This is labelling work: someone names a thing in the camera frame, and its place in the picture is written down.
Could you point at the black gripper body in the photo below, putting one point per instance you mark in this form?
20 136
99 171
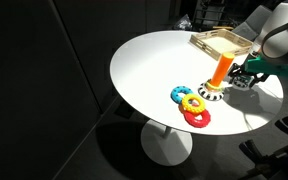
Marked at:
245 72

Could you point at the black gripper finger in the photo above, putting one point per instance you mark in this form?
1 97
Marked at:
260 79
233 71

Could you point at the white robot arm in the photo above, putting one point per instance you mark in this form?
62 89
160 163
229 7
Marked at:
279 30

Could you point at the wooden tray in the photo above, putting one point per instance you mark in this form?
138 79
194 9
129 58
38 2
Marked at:
217 41

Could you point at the grey chair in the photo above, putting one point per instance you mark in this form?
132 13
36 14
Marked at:
250 23

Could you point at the dark metal shelf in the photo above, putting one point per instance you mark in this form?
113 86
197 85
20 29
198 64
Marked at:
217 13

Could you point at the clear plastic bag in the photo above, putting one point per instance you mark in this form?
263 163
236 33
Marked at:
183 22

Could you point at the black clamp stand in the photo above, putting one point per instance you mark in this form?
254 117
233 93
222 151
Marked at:
284 153

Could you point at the orange stacking post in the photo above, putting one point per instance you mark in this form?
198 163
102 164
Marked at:
222 68

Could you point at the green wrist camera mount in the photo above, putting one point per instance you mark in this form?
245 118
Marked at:
267 68

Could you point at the white table pedestal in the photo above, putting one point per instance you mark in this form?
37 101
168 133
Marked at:
165 143

